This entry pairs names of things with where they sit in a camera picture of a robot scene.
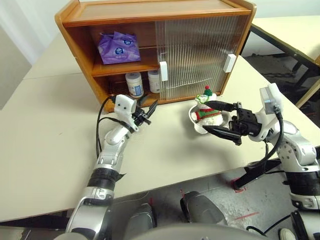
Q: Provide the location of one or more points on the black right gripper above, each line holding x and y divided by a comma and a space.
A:
246, 122

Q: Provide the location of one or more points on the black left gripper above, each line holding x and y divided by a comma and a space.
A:
142, 116

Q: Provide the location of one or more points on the white plush snowman toy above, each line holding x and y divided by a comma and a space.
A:
208, 113

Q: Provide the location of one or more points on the white jar with white lid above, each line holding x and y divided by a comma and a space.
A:
153, 81
134, 85

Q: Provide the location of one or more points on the metal bowl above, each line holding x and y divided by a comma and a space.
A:
198, 127

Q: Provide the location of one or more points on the purple tissue pack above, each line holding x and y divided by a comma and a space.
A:
117, 48

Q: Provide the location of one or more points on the ribbed glass sliding door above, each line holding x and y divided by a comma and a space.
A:
225, 37
180, 50

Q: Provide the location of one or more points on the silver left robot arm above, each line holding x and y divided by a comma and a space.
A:
110, 155

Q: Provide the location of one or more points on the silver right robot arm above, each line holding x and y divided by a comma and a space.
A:
297, 150

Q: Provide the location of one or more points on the wooden cabinet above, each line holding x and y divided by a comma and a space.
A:
80, 50

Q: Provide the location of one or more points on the black table leg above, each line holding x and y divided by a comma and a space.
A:
252, 176

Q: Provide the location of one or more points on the grey round robot leg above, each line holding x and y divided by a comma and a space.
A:
202, 207
140, 221

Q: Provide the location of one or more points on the grey robot torso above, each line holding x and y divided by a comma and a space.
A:
162, 232

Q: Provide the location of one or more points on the white shoe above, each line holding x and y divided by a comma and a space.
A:
287, 233

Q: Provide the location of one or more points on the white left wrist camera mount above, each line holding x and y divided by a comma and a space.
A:
123, 105

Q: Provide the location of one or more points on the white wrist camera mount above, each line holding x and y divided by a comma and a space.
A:
271, 100
123, 105

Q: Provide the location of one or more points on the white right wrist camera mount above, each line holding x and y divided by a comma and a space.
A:
271, 100

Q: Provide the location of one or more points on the beige table with black frame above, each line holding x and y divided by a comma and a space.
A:
295, 32

